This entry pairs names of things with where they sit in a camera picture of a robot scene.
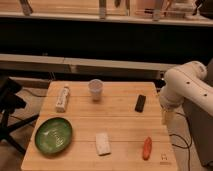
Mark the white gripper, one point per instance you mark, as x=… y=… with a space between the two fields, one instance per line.
x=167 y=116

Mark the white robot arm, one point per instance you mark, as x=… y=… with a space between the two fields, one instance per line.
x=185 y=82

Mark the black rectangular remote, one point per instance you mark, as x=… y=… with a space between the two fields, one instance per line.
x=140 y=103

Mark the white sponge block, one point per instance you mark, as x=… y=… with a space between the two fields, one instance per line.
x=102 y=144

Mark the green plate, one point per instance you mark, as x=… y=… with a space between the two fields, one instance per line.
x=53 y=136

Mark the black chair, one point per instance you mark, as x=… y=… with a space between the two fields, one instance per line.
x=9 y=102

